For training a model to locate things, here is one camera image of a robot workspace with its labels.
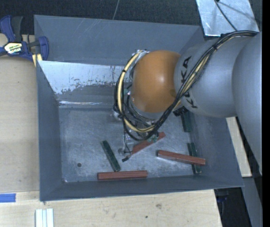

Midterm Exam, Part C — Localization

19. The red-brown flat block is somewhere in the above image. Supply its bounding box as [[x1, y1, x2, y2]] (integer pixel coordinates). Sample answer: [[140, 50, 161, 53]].
[[132, 131, 167, 155], [156, 149, 207, 166], [97, 170, 148, 181]]

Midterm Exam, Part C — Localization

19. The dark green flat block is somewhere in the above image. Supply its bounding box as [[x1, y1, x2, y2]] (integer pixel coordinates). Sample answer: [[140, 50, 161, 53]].
[[100, 140, 122, 173], [180, 111, 195, 133], [187, 142, 202, 175]]

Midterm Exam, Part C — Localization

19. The grey metal bin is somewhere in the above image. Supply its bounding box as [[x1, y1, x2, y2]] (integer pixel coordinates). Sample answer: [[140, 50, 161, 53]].
[[33, 15, 245, 202]]

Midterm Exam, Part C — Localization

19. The pale wood flat board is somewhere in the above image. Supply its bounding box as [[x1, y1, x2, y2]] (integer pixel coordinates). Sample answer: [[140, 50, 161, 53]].
[[0, 58, 41, 194]]

